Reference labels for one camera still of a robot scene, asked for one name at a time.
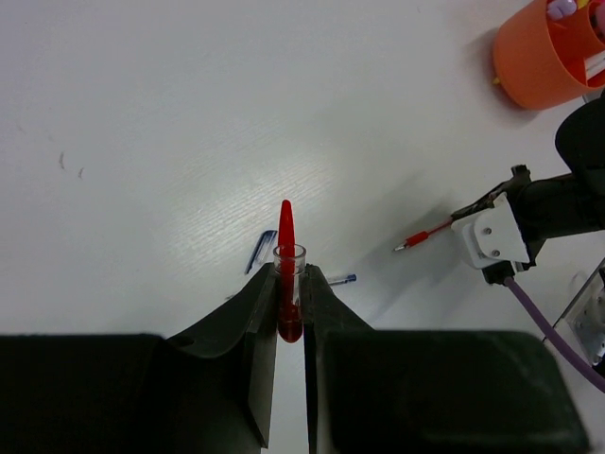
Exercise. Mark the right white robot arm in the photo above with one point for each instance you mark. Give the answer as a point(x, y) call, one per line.
point(570, 204)

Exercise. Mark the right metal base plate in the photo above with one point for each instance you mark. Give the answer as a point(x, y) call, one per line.
point(586, 317)

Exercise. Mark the red ballpoint pen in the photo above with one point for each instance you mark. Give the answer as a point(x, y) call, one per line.
point(422, 236)

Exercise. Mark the blue ballpoint pen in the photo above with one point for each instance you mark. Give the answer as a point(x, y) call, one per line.
point(341, 280)

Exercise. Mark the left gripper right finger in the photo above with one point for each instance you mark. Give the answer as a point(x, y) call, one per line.
point(428, 391)

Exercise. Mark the red paper clip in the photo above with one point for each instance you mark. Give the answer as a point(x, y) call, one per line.
point(289, 262)

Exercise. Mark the blue paper clip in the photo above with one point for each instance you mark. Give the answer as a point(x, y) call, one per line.
point(261, 250)

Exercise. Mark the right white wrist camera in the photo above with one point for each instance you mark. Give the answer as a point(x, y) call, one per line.
point(490, 236)

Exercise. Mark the orange divided container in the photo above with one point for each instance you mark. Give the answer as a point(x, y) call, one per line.
point(541, 63)

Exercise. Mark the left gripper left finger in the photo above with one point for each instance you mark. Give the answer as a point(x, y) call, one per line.
point(207, 389)

